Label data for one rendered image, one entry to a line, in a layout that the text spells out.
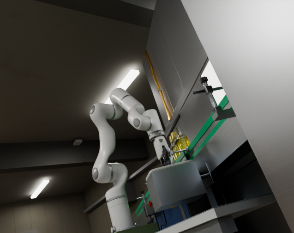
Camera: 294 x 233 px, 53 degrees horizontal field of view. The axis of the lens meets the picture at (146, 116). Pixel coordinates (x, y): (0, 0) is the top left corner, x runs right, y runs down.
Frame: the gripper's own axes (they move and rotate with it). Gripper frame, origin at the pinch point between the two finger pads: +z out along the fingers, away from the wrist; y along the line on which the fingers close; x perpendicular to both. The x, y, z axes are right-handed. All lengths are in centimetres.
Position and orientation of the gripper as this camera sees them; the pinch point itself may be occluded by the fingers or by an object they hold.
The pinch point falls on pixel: (167, 166)
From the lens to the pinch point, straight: 150.2
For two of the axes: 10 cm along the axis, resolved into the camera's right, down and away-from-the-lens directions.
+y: -1.3, 4.6, 8.8
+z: 2.9, 8.6, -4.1
